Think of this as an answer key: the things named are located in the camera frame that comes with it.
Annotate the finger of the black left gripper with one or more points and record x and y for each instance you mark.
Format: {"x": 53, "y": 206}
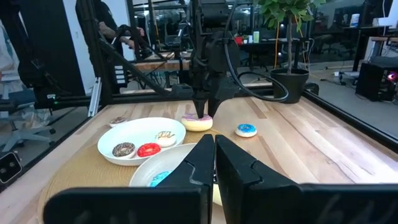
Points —
{"x": 183, "y": 91}
{"x": 228, "y": 90}

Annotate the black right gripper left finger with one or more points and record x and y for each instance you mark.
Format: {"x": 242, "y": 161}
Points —
{"x": 186, "y": 186}

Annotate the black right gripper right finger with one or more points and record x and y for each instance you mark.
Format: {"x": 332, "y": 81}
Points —
{"x": 245, "y": 186}

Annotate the large blue iced donut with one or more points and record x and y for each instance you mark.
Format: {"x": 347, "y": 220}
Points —
{"x": 160, "y": 179}

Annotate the large pink iced donut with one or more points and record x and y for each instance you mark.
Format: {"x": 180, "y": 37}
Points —
{"x": 196, "y": 124}

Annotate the small blue iced donut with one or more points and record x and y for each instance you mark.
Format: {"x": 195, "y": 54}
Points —
{"x": 246, "y": 130}

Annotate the small white sprinkled donut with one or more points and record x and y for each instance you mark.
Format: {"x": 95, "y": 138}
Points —
{"x": 165, "y": 139}

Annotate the small red iced donut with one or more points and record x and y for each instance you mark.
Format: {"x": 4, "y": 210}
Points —
{"x": 148, "y": 150}

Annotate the small chocolate sprinkled donut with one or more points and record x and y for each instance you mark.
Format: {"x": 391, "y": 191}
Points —
{"x": 123, "y": 150}

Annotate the red container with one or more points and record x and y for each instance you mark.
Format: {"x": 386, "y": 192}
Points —
{"x": 238, "y": 40}

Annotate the beige round plate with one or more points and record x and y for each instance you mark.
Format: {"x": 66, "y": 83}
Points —
{"x": 161, "y": 161}

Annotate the wooden workbench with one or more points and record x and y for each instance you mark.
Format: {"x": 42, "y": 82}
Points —
{"x": 155, "y": 65}

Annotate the green white cup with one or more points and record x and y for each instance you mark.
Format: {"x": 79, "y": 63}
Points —
{"x": 256, "y": 37}

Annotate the black office desk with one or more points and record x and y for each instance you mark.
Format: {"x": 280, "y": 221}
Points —
{"x": 264, "y": 43}

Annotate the white round plate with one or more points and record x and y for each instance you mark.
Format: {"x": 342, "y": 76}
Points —
{"x": 133, "y": 129}

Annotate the potted green tree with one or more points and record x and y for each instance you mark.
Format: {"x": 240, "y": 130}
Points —
{"x": 292, "y": 85}

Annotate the small brown striped donut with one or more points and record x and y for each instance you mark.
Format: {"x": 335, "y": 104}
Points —
{"x": 118, "y": 120}

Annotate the silver aluminium bar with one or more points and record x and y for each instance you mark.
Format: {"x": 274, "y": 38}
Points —
{"x": 94, "y": 96}

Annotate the person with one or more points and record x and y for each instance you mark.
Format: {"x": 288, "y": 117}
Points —
{"x": 107, "y": 28}

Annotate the woven straw placemat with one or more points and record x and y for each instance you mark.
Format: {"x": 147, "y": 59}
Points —
{"x": 81, "y": 177}

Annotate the white power strip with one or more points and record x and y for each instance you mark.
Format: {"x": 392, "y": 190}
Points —
{"x": 346, "y": 74}

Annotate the computer tower pink light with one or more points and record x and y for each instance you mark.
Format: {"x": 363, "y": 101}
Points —
{"x": 373, "y": 81}

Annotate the grey office chair blue seat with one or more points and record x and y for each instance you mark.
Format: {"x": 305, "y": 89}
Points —
{"x": 18, "y": 98}

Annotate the black aluminium table frame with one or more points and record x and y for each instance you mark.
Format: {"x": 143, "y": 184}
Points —
{"x": 149, "y": 98}

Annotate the black curved bracket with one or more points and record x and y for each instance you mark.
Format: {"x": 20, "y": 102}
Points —
{"x": 312, "y": 87}

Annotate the small black camera box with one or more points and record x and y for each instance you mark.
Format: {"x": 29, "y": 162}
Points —
{"x": 10, "y": 168}

